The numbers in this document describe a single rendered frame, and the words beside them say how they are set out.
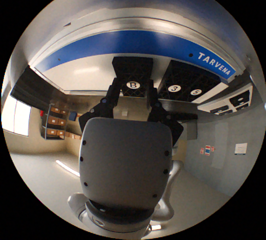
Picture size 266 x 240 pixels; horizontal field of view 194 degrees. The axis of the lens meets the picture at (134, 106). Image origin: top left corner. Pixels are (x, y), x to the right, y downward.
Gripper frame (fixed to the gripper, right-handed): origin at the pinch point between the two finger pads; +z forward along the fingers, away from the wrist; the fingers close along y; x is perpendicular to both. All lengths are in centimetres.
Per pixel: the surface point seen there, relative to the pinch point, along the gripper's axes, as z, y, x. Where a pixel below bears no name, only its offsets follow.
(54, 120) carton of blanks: 12, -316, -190
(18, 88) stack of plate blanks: -2, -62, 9
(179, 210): -159, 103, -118
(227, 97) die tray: 4.0, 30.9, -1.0
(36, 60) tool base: 0.4, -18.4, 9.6
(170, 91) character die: 1.6, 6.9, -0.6
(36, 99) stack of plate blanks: 2, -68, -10
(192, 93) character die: 1.4, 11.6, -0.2
